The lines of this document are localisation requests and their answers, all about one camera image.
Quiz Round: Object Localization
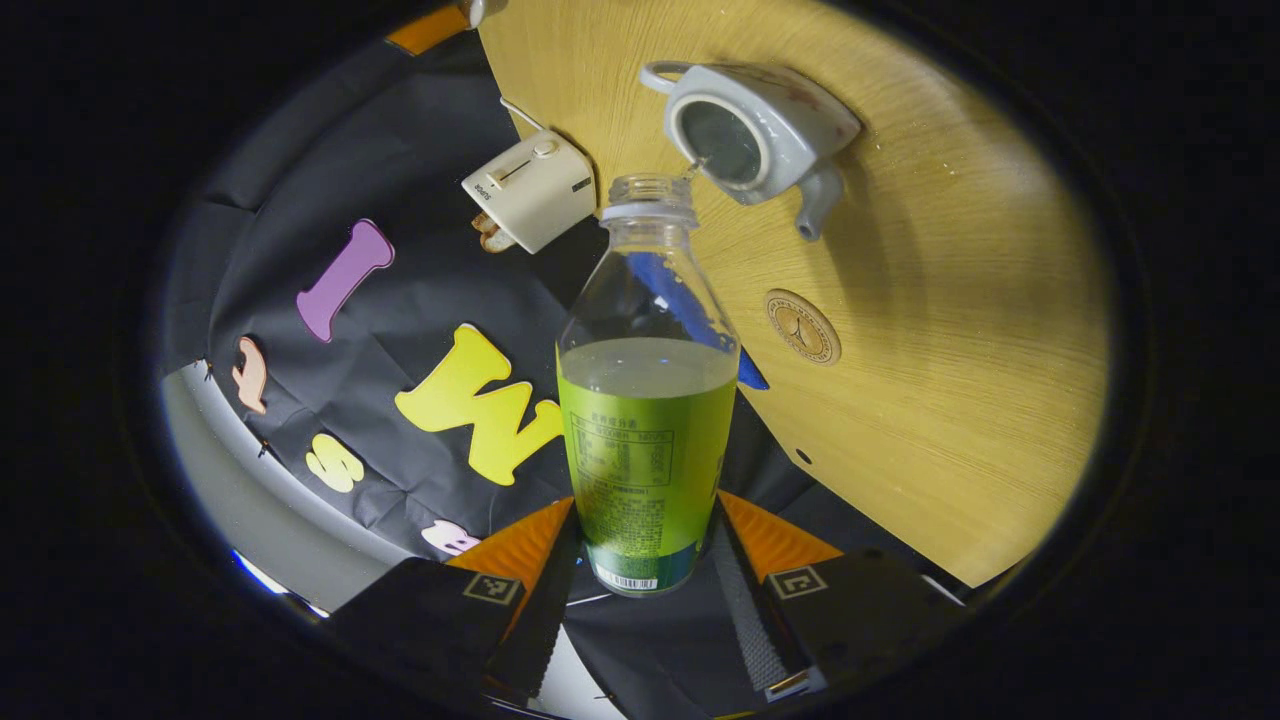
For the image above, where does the round wooden coaster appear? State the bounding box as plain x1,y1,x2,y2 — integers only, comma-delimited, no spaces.
765,289,842,367

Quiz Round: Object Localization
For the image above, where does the green label water bottle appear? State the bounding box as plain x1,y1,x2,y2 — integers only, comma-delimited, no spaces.
556,173,741,598

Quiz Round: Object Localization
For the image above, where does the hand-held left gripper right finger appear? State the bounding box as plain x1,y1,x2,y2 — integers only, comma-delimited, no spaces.
712,490,969,704

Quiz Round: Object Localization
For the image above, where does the toast slice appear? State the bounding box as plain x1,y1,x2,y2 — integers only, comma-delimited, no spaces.
472,212,516,254

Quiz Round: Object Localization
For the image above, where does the white toaster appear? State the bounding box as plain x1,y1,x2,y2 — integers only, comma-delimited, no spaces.
461,128,597,255

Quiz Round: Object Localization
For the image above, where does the white ceramic teacup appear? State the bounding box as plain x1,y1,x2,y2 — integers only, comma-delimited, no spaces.
640,60,863,243

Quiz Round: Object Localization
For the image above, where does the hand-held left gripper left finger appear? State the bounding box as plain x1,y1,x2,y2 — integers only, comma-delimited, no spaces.
328,497,584,703

